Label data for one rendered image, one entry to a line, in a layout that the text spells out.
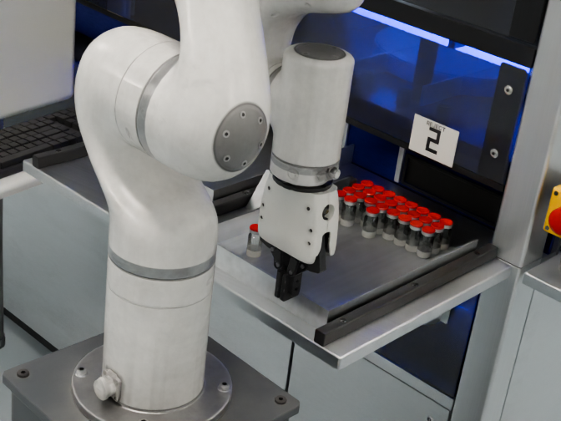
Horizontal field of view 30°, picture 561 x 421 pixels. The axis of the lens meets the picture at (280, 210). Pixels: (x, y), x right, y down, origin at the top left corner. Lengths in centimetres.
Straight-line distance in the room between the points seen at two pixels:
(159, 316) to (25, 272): 157
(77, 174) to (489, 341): 71
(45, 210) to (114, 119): 146
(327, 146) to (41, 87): 103
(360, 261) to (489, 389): 33
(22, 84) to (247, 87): 115
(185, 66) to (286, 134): 27
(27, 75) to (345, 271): 88
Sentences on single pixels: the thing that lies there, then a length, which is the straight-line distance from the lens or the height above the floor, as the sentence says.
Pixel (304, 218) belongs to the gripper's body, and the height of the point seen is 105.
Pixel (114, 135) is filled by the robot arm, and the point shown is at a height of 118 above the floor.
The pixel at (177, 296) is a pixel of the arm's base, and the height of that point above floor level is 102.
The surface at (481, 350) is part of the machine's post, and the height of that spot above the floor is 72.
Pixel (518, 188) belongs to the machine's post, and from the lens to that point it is 158.
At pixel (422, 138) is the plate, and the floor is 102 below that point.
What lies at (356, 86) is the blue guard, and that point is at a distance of 173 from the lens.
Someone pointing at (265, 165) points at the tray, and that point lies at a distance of 181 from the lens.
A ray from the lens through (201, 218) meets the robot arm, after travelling 112.
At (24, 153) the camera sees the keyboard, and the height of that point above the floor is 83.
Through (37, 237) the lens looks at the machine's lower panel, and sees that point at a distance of 260.
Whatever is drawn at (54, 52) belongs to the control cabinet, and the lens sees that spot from 217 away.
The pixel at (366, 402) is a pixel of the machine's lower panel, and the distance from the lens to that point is 192.
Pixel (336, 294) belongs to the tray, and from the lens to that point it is 145.
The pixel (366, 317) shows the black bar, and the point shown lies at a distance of 139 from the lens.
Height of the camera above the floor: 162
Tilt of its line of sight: 27 degrees down
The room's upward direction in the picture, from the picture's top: 7 degrees clockwise
